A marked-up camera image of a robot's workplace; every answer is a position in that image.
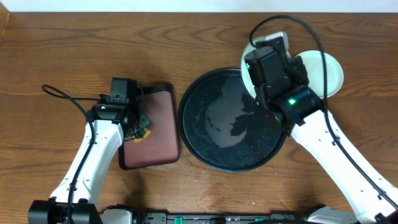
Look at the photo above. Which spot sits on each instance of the round black serving tray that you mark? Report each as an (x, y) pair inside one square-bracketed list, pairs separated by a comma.
[(222, 125)]

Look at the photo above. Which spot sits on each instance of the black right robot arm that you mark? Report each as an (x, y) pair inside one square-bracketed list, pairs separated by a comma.
[(372, 197)]

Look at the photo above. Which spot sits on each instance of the yellow green scrub sponge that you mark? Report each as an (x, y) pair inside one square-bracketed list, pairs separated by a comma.
[(141, 134)]

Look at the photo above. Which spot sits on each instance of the mint green plate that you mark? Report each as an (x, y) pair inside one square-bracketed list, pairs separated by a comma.
[(313, 62), (248, 48)]

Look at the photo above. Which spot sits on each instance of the black rectangular water tray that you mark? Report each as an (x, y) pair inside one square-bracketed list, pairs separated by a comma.
[(161, 146)]

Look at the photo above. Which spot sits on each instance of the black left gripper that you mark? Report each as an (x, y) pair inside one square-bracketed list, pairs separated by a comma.
[(140, 121)]

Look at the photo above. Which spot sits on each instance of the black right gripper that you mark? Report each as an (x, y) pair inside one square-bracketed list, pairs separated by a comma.
[(297, 66)]

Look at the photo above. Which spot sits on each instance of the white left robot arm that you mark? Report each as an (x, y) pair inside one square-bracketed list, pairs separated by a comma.
[(75, 200)]

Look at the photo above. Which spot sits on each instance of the yellow plate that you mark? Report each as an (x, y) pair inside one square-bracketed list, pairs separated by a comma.
[(331, 90)]

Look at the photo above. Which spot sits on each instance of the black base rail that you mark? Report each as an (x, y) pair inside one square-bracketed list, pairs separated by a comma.
[(211, 218)]

